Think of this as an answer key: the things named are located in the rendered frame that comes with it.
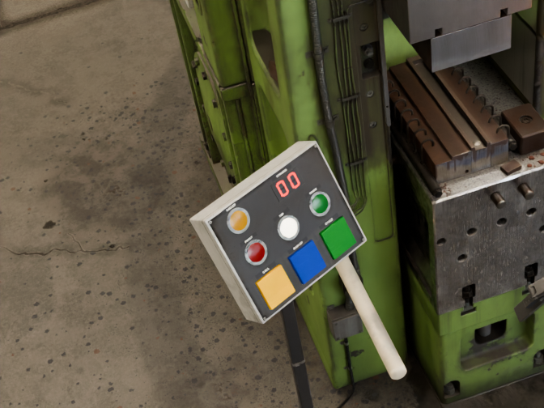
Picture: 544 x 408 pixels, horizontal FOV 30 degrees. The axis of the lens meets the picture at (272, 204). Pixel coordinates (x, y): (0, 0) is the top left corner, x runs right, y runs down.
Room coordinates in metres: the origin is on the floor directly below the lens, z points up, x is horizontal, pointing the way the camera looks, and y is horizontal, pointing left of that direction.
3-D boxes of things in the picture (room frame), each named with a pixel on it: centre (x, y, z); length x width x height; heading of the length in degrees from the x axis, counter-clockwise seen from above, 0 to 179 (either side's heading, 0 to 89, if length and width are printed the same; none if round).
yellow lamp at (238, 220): (1.61, 0.08, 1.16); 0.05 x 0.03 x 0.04; 100
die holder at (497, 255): (2.10, -0.54, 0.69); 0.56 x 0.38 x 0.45; 10
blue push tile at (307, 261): (1.59, -0.05, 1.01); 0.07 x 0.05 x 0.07; 125
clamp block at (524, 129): (1.96, -0.69, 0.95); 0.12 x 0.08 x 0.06; 10
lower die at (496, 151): (2.08, -0.49, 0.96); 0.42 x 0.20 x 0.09; 10
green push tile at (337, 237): (1.65, -0.13, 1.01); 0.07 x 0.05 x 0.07; 125
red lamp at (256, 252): (1.57, 0.06, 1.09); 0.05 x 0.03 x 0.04; 100
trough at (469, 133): (2.08, -0.51, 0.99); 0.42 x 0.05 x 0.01; 10
